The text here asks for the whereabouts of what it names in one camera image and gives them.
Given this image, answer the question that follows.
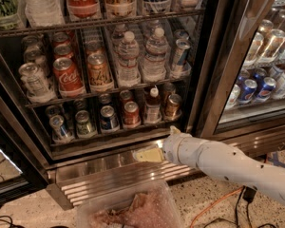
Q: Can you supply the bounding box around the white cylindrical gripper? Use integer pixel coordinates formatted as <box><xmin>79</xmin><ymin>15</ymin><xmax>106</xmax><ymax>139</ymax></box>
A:
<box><xmin>133</xmin><ymin>125</ymin><xmax>191</xmax><ymax>165</ymax></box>

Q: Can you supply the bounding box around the red coke can front bottom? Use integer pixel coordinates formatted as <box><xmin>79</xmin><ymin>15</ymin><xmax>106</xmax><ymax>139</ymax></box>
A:
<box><xmin>123</xmin><ymin>101</ymin><xmax>141</xmax><ymax>128</ymax></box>

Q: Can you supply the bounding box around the red coke can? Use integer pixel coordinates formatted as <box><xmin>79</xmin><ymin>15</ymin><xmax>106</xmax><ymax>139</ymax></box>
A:
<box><xmin>119</xmin><ymin>90</ymin><xmax>134</xmax><ymax>105</ymax></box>
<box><xmin>123</xmin><ymin>101</ymin><xmax>141</xmax><ymax>128</ymax></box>

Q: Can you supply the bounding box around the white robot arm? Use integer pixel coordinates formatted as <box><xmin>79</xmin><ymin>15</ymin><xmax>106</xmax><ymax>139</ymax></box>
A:
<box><xmin>133</xmin><ymin>126</ymin><xmax>285</xmax><ymax>206</ymax></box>

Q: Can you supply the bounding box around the brown can bottom right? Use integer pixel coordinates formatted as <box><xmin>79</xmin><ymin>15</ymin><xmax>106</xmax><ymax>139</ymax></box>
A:
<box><xmin>164</xmin><ymin>94</ymin><xmax>181</xmax><ymax>120</ymax></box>

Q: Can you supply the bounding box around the blue pepsi can bottom shelf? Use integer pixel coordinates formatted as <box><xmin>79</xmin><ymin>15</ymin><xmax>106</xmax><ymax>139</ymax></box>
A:
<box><xmin>100</xmin><ymin>105</ymin><xmax>120</xmax><ymax>132</ymax></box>

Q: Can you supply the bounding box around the red coke can rear bottom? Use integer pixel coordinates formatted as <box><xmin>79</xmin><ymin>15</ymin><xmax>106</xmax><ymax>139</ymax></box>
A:
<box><xmin>119</xmin><ymin>90</ymin><xmax>134</xmax><ymax>105</ymax></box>

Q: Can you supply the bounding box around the green soda can bottom shelf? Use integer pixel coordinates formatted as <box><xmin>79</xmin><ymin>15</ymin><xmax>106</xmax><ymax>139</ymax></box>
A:
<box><xmin>75</xmin><ymin>110</ymin><xmax>97</xmax><ymax>139</ymax></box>

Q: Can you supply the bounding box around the orange brown can middle shelf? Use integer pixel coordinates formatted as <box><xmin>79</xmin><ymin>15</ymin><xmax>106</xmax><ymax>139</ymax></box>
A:
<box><xmin>87</xmin><ymin>53</ymin><xmax>114</xmax><ymax>92</ymax></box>

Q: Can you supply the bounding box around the pepsi can right fridge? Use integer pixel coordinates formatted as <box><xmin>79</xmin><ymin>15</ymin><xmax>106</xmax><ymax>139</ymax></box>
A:
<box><xmin>237</xmin><ymin>79</ymin><xmax>257</xmax><ymax>103</ymax></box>

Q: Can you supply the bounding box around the slim blue silver can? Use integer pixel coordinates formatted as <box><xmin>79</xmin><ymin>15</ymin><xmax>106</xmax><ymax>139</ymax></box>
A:
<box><xmin>171</xmin><ymin>39</ymin><xmax>191</xmax><ymax>78</ymax></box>

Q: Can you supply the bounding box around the blue white can bottom left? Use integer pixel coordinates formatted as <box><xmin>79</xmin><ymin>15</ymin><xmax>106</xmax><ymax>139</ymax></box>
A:
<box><xmin>49</xmin><ymin>115</ymin><xmax>74</xmax><ymax>143</ymax></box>

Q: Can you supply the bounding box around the red coca-cola can middle shelf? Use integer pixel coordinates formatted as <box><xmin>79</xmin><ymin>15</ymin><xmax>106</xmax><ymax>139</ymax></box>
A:
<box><xmin>53</xmin><ymin>57</ymin><xmax>86</xmax><ymax>98</ymax></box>

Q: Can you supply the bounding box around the steel fridge base grille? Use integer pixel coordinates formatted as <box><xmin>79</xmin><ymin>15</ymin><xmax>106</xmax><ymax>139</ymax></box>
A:
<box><xmin>46</xmin><ymin>122</ymin><xmax>285</xmax><ymax>211</ymax></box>

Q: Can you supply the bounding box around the white silver can middle left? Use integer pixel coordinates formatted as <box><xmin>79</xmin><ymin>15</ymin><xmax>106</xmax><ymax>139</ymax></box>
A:
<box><xmin>18</xmin><ymin>63</ymin><xmax>56</xmax><ymax>104</ymax></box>

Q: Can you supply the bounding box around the coca-cola bottle top shelf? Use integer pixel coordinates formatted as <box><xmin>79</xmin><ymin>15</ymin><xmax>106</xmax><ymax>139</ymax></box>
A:
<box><xmin>66</xmin><ymin>0</ymin><xmax>99</xmax><ymax>21</ymax></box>

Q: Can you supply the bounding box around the juice bottle white cap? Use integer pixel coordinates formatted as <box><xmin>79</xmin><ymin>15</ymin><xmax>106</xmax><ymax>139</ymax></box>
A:
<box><xmin>143</xmin><ymin>87</ymin><xmax>162</xmax><ymax>124</ymax></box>

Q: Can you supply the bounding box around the clear plastic bin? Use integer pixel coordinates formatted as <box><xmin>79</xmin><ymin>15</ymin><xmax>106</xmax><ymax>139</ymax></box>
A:
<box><xmin>76</xmin><ymin>180</ymin><xmax>184</xmax><ymax>228</ymax></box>

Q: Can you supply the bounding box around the water bottle right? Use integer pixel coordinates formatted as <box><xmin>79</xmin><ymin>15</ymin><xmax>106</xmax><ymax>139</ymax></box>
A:
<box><xmin>142</xmin><ymin>28</ymin><xmax>169</xmax><ymax>83</ymax></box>

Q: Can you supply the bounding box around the water bottle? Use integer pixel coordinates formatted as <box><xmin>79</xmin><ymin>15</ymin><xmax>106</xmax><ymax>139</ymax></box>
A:
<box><xmin>117</xmin><ymin>31</ymin><xmax>140</xmax><ymax>86</ymax></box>
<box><xmin>142</xmin><ymin>28</ymin><xmax>169</xmax><ymax>83</ymax></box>

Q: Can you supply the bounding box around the water bottle left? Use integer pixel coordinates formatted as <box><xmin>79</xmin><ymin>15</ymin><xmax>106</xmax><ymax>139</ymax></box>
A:
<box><xmin>117</xmin><ymin>31</ymin><xmax>140</xmax><ymax>86</ymax></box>

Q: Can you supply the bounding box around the black power adapter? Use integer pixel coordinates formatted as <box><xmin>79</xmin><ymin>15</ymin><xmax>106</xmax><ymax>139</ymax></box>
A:
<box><xmin>243</xmin><ymin>187</ymin><xmax>257</xmax><ymax>203</ymax></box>

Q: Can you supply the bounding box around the orange extension cable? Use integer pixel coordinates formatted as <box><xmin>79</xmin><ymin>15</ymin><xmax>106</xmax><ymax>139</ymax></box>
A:
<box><xmin>189</xmin><ymin>155</ymin><xmax>269</xmax><ymax>228</ymax></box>

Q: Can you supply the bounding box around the steel fridge door frame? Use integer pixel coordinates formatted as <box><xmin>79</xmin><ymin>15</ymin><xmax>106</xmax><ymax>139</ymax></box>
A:
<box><xmin>196</xmin><ymin>0</ymin><xmax>275</xmax><ymax>138</ymax></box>

